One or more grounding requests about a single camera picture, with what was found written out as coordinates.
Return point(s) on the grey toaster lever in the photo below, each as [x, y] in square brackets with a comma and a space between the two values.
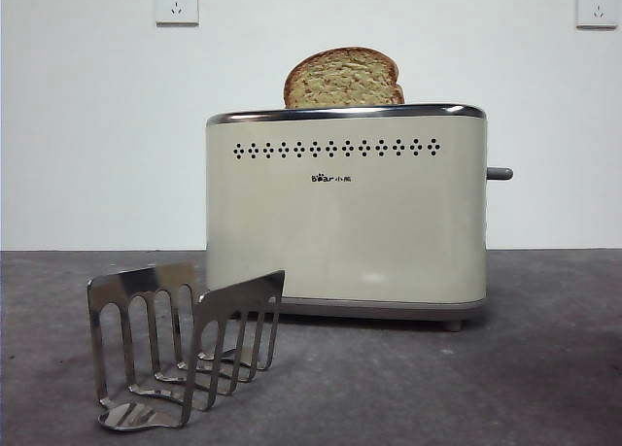
[501, 174]

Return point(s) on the stainless steel toast rack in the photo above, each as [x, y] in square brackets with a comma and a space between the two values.
[233, 295]

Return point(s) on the white wall socket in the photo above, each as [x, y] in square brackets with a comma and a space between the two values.
[594, 8]
[178, 4]

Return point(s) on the cream toaster with steel top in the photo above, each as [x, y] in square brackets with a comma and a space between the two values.
[350, 222]

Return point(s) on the brown bread slice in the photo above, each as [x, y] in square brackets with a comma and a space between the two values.
[340, 84]

